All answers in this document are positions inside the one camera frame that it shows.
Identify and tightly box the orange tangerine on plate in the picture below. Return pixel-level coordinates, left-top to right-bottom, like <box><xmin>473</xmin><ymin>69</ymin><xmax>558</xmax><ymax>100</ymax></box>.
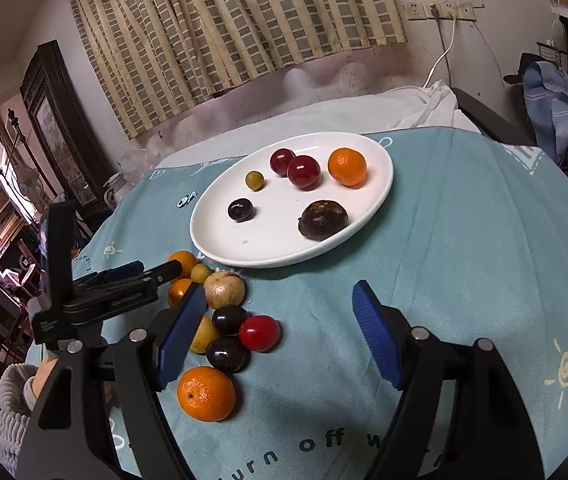
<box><xmin>327</xmin><ymin>148</ymin><xmax>367</xmax><ymax>188</ymax></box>

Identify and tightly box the yellow round fruit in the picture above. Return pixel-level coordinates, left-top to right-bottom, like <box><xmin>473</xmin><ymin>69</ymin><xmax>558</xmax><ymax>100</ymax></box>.
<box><xmin>189</xmin><ymin>315</ymin><xmax>220</xmax><ymax>354</ymax></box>

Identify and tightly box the teal printed tablecloth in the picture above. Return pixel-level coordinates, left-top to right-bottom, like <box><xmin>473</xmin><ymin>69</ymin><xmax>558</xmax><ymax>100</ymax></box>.
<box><xmin>24</xmin><ymin>126</ymin><xmax>568</xmax><ymax>480</ymax></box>

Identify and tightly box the dark brown passion fruit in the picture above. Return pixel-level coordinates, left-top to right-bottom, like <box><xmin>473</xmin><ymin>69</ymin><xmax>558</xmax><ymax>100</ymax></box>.
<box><xmin>298</xmin><ymin>200</ymin><xmax>349</xmax><ymax>240</ymax></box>

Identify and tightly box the dark plum on plate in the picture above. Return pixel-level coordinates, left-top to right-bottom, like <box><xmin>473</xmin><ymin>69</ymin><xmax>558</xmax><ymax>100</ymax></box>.
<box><xmin>227</xmin><ymin>198</ymin><xmax>255</xmax><ymax>222</ymax></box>

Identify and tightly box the orange tangerine with stem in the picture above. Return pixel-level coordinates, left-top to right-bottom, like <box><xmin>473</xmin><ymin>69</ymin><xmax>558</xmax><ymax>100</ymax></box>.
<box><xmin>177</xmin><ymin>366</ymin><xmax>237</xmax><ymax>422</ymax></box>

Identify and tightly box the white wall socket strip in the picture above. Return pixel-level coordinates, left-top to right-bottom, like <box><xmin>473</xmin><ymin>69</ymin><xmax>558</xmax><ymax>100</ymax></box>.
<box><xmin>402</xmin><ymin>0</ymin><xmax>477</xmax><ymax>22</ymax></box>

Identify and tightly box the white oval plate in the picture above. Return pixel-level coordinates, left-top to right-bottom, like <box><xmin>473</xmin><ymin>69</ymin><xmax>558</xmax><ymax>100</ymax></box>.
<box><xmin>189</xmin><ymin>131</ymin><xmax>395</xmax><ymax>269</ymax></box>

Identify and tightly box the person's left hand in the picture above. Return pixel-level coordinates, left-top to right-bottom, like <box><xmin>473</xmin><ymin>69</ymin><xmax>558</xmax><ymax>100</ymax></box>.
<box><xmin>22</xmin><ymin>358</ymin><xmax>58</xmax><ymax>411</ymax></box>

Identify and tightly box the grey ribbed sleeve forearm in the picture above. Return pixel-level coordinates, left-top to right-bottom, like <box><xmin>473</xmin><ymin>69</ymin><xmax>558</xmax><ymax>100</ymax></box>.
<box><xmin>0</xmin><ymin>363</ymin><xmax>38</xmax><ymax>477</ymax></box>

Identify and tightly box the tan round passion fruit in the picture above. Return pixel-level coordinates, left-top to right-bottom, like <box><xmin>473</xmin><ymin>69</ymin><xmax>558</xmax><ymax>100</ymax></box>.
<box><xmin>203</xmin><ymin>271</ymin><xmax>246</xmax><ymax>310</ymax></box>

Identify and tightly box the dark plum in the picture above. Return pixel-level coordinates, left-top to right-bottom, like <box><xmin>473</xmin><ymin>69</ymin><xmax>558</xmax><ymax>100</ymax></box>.
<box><xmin>227</xmin><ymin>198</ymin><xmax>255</xmax><ymax>222</ymax></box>
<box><xmin>211</xmin><ymin>306</ymin><xmax>249</xmax><ymax>336</ymax></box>
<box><xmin>206</xmin><ymin>337</ymin><xmax>250</xmax><ymax>375</ymax></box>

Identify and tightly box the dark framed picture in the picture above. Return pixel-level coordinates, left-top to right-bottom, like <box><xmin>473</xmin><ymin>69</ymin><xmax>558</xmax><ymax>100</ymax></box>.
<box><xmin>19</xmin><ymin>40</ymin><xmax>113</xmax><ymax>214</ymax></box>

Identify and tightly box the blue clothes pile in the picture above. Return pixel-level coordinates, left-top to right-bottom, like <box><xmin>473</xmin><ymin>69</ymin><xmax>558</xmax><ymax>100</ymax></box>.
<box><xmin>523</xmin><ymin>61</ymin><xmax>568</xmax><ymax>166</ymax></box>

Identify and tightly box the red plum front on plate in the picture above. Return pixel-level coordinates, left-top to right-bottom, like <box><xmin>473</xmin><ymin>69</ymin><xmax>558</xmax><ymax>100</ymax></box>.
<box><xmin>287</xmin><ymin>155</ymin><xmax>321</xmax><ymax>190</ymax></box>

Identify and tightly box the red plum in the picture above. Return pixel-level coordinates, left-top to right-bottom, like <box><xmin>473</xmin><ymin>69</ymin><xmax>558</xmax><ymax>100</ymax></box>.
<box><xmin>238</xmin><ymin>315</ymin><xmax>282</xmax><ymax>352</ymax></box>
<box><xmin>270</xmin><ymin>148</ymin><xmax>296</xmax><ymax>178</ymax></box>
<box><xmin>287</xmin><ymin>155</ymin><xmax>321</xmax><ymax>190</ymax></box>

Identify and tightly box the checked beige curtain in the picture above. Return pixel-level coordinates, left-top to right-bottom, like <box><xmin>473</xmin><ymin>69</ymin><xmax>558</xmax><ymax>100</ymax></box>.
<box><xmin>69</xmin><ymin>0</ymin><xmax>405</xmax><ymax>138</ymax></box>

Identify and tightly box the white kettle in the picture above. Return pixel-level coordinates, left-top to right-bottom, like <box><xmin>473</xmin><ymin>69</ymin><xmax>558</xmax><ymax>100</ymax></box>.
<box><xmin>103</xmin><ymin>172</ymin><xmax>131</xmax><ymax>210</ymax></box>

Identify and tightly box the glossy orange round fruit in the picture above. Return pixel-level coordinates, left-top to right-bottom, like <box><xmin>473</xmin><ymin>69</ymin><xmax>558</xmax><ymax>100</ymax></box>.
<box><xmin>168</xmin><ymin>250</ymin><xmax>198</xmax><ymax>278</ymax></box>

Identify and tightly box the white power cable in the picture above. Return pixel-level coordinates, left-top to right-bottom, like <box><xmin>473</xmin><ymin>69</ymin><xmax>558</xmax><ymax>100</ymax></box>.
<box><xmin>421</xmin><ymin>8</ymin><xmax>458</xmax><ymax>89</ymax></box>

